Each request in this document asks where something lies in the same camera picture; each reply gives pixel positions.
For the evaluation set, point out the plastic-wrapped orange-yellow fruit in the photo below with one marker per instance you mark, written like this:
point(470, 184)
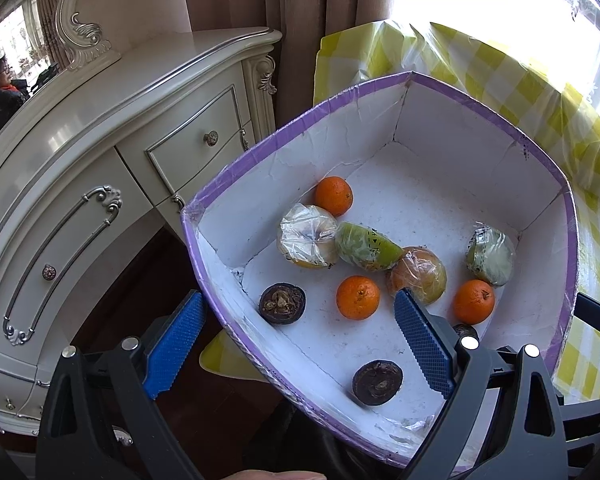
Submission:
point(422, 272)

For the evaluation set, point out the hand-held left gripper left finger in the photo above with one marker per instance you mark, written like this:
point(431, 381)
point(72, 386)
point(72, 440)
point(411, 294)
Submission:
point(175, 350)

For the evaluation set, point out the plastic-wrapped yellow fruit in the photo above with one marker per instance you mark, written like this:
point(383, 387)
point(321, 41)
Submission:
point(307, 242)

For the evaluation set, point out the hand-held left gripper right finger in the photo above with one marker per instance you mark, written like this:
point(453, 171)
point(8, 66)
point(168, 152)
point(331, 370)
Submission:
point(422, 342)

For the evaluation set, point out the plastic-wrapped green fruit white label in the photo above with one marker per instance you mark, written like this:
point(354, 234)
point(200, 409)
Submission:
point(491, 262)

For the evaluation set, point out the purple cardboard box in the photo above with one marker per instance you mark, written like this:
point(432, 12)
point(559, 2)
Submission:
point(430, 185)

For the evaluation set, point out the dark purple mangosteen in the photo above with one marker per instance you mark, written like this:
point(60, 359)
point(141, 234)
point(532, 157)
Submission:
point(377, 383)
point(466, 330)
point(282, 304)

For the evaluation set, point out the orange tangerine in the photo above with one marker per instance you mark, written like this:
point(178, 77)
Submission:
point(358, 297)
point(474, 302)
point(334, 195)

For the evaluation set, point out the ornate white dresser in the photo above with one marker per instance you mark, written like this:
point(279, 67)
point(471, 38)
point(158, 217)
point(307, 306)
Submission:
point(105, 170)

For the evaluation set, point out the round metal drawer knob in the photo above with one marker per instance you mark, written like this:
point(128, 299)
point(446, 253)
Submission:
point(210, 137)
point(49, 272)

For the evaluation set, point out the person's left hand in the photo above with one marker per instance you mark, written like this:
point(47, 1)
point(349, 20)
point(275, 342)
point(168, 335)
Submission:
point(275, 475)

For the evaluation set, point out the pink curtain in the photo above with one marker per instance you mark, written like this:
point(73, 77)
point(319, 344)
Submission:
point(280, 20)

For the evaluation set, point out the yellow checkered tablecloth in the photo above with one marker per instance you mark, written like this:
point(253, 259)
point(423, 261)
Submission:
point(530, 90)

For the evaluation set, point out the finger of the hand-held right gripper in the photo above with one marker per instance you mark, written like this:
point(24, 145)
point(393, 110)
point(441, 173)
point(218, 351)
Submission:
point(590, 417)
point(597, 314)

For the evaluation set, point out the ornate white mirror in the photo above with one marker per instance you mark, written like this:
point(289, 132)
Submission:
point(35, 35)

